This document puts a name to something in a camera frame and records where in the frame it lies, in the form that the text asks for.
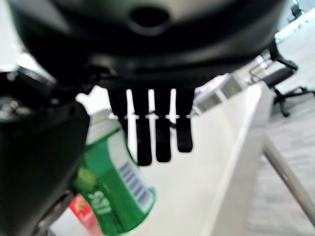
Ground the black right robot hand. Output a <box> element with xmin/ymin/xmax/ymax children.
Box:
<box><xmin>0</xmin><ymin>0</ymin><xmax>287</xmax><ymax>236</ymax></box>

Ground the white open shelf unit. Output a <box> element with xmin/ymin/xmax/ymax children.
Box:
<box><xmin>194</xmin><ymin>73</ymin><xmax>248</xmax><ymax>114</ymax></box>

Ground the small black office chair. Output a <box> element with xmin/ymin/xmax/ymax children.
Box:
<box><xmin>287</xmin><ymin>0</ymin><xmax>306</xmax><ymax>22</ymax></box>

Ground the green and white bottle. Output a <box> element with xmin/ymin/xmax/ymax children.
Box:
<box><xmin>71</xmin><ymin>108</ymin><xmax>158</xmax><ymax>236</ymax></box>

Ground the red and white box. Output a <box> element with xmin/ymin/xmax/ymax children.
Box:
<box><xmin>49</xmin><ymin>194</ymin><xmax>99</xmax><ymax>236</ymax></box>

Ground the silver metal table leg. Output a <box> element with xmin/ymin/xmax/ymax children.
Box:
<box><xmin>262</xmin><ymin>140</ymin><xmax>315</xmax><ymax>223</ymax></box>

